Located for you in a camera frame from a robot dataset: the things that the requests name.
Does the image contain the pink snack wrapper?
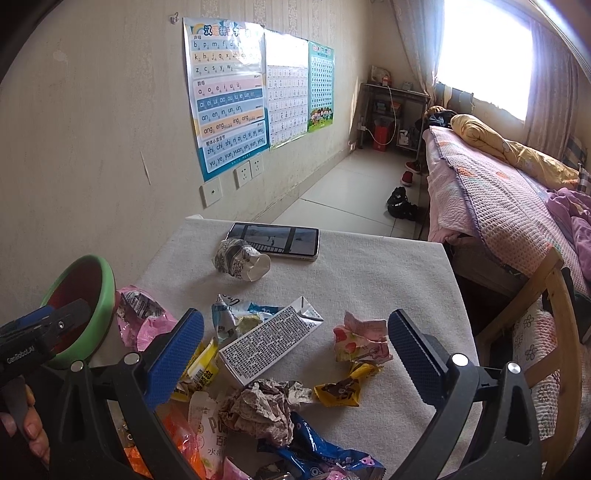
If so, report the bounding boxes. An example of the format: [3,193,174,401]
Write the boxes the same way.
[114,285,177,352]

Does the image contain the orange snack bag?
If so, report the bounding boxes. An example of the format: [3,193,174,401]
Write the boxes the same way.
[123,402,206,479]

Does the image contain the white popcorn bag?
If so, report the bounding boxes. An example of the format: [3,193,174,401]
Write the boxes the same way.
[188,391,228,479]

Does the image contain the yellow snack packet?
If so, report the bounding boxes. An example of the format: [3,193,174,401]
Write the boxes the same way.
[171,337,218,403]

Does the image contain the yellow brown snack wrapper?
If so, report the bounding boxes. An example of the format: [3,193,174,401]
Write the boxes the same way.
[314,363,383,407]

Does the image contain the brown paper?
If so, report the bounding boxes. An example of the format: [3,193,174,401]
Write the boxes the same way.
[218,379,317,447]

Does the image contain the white milk carton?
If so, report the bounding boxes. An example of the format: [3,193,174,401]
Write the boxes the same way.
[217,297,325,387]

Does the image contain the pink candy wrapper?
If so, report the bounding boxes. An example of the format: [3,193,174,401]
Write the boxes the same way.
[332,311,393,365]

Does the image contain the floral paper cup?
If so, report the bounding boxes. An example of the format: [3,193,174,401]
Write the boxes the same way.
[212,239,271,282]

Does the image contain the blue snack bag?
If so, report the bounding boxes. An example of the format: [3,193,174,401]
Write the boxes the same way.
[257,412,386,479]

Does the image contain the green red trash bin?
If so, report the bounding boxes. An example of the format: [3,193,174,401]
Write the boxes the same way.
[41,255,116,370]

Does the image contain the person's left hand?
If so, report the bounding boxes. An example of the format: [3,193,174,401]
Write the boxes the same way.
[1,384,50,468]

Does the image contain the floral chair cushion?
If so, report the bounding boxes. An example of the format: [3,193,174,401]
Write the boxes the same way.
[511,299,571,441]

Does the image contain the wooden chair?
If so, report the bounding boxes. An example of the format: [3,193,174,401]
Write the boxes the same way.
[476,248,583,479]

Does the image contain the white table cloth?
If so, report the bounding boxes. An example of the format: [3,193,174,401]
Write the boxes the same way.
[95,219,477,473]

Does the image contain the bed with pink quilt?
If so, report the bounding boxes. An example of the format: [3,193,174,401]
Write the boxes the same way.
[423,127,590,295]

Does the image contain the purple blanket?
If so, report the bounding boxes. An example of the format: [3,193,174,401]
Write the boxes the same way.
[546,188,591,281]

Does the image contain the black smartphone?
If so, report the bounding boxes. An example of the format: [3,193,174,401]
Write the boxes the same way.
[226,222,321,261]

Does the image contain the black shoes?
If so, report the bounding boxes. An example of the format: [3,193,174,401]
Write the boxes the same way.
[386,186,423,222]

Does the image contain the yellow blanket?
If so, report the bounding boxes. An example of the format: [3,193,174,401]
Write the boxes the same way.
[450,114,579,190]

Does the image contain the red slippers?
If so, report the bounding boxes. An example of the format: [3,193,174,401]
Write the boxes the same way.
[400,160,422,187]

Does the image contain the pink window curtain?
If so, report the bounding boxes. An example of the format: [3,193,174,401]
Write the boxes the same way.
[391,1,578,158]

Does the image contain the red small bin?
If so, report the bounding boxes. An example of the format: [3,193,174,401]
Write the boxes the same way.
[373,122,393,152]

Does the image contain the white chart poster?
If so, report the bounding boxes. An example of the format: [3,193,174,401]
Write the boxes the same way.
[264,30,308,148]

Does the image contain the metal shelf rack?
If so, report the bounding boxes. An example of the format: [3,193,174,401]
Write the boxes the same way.
[353,83,430,157]

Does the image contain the green chart poster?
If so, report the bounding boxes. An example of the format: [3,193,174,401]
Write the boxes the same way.
[308,41,335,133]

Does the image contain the white double wall socket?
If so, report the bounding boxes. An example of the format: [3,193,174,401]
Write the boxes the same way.
[233,156,263,189]

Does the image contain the pinyin wall poster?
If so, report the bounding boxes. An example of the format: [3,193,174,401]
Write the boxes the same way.
[182,18,270,181]

